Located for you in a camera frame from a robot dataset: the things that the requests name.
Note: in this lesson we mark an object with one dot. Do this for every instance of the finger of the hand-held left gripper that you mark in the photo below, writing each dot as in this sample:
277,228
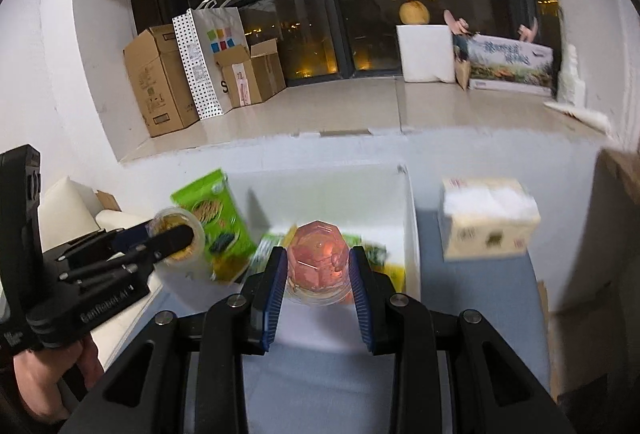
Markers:
125,236
172,241

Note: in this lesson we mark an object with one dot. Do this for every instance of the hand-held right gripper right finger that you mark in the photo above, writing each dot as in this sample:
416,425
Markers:
360,296

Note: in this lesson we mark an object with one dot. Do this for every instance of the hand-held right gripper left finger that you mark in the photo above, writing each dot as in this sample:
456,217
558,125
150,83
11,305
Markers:
275,296

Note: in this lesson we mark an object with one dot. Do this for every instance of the yellow jelly cup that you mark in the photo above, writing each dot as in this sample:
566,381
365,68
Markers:
175,219

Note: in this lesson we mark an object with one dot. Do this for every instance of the green cracker snack packet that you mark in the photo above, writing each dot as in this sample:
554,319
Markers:
217,214

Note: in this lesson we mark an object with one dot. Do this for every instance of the pink jelly cup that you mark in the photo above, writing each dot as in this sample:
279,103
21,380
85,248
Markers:
317,254

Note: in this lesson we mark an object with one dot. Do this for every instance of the white storage box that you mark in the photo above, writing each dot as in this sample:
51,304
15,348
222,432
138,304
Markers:
325,199

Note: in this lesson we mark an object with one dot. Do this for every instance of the person's left hand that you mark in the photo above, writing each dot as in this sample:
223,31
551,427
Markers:
40,379

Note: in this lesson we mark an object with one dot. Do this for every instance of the small cardboard scrap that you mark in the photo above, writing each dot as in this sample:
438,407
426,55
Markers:
107,200

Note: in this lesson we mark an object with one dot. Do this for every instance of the light green snack packet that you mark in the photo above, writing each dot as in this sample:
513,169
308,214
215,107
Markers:
267,249

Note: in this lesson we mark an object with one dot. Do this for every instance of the soft tissue pack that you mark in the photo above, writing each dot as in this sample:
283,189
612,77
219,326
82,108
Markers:
487,219

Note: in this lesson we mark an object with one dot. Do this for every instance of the tall brown cardboard box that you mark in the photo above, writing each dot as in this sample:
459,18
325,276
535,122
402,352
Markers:
157,82

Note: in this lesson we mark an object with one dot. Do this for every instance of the small open cardboard box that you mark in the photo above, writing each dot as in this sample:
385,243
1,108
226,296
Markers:
260,74

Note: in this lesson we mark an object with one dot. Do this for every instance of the white paper bag colour squares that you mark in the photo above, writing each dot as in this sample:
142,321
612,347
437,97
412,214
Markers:
225,27

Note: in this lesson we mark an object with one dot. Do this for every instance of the brown wooden shelf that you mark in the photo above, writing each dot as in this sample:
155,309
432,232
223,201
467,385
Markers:
600,264

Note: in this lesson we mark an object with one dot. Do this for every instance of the white foam box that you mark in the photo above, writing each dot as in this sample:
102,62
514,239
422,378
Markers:
425,54

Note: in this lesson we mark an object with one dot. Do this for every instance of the landscape printed flat box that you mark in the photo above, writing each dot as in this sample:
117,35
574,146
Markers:
515,64

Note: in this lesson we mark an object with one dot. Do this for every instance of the pink hat figurine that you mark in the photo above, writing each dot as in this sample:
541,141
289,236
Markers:
457,29

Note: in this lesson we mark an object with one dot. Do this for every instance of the rolled white paper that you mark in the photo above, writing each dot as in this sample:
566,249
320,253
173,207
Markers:
580,114

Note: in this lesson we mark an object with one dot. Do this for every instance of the yellow pomelo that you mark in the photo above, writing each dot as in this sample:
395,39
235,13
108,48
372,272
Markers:
414,13

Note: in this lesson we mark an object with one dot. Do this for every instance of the white plastic bottle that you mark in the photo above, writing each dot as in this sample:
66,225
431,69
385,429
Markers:
571,82

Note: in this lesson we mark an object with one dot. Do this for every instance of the small pink figurine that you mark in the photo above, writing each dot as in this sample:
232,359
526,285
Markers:
527,30

